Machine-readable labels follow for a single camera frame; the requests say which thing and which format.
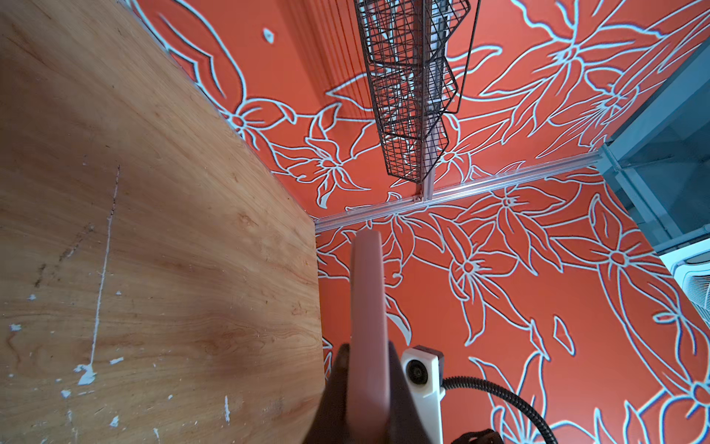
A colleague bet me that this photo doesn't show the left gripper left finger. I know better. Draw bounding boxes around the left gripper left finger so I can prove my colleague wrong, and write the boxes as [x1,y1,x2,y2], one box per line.
[303,343,351,443]

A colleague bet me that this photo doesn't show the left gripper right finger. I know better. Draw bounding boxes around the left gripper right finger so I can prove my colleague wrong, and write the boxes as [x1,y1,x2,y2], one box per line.
[386,342,430,443]

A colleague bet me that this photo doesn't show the white ceiling air conditioner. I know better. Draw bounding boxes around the white ceiling air conditioner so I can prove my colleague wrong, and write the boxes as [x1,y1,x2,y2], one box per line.
[660,239,709,324]

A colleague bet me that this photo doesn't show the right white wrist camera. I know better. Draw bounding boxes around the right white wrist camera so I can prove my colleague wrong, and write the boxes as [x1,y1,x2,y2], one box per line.
[400,345,446,444]

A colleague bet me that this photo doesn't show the black wire wall basket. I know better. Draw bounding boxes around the black wire wall basket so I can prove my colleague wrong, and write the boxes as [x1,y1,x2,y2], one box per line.
[354,1,482,184]

